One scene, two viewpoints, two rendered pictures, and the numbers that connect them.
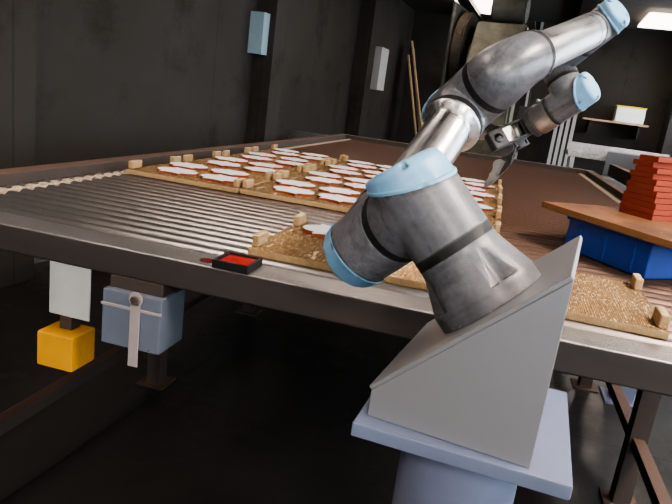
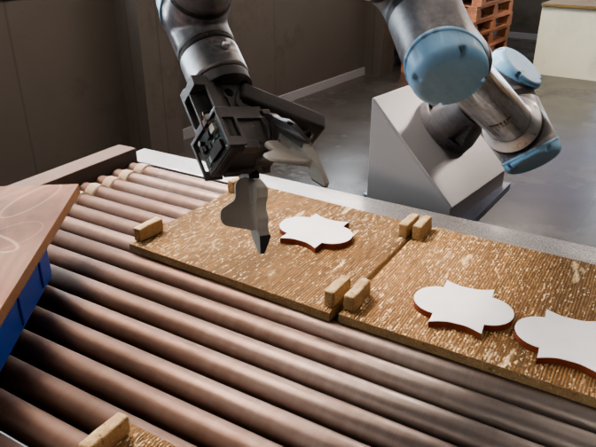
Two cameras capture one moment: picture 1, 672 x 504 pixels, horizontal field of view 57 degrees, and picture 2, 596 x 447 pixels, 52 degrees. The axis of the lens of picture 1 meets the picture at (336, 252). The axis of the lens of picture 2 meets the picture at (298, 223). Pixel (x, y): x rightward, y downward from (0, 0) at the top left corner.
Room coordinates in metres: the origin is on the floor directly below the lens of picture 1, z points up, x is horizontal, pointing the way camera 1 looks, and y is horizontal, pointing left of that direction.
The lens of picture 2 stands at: (2.23, -0.13, 1.44)
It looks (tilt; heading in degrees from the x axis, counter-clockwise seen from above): 26 degrees down; 197
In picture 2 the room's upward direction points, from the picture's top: straight up
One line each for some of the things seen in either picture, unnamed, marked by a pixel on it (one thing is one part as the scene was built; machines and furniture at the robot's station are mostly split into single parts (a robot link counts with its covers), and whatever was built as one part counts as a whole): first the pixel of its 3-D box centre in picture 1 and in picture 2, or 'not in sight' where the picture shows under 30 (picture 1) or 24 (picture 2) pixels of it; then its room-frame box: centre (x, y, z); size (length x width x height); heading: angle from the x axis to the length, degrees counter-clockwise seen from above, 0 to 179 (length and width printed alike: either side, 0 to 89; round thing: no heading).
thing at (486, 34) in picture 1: (487, 106); not in sight; (8.62, -1.78, 1.38); 1.45 x 1.24 x 2.76; 164
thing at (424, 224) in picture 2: not in sight; (421, 226); (1.19, -0.21, 0.95); 0.06 x 0.02 x 0.03; 167
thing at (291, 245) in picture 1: (360, 251); (511, 301); (1.37, -0.05, 0.93); 0.41 x 0.35 x 0.02; 77
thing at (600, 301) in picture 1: (547, 288); (279, 238); (1.27, -0.46, 0.93); 0.41 x 0.35 x 0.02; 75
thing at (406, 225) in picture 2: not in sight; (409, 224); (1.19, -0.24, 0.95); 0.06 x 0.02 x 0.03; 165
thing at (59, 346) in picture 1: (67, 312); not in sight; (1.24, 0.56, 0.74); 0.09 x 0.08 x 0.24; 77
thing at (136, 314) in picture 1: (142, 317); not in sight; (1.21, 0.39, 0.77); 0.14 x 0.11 x 0.18; 77
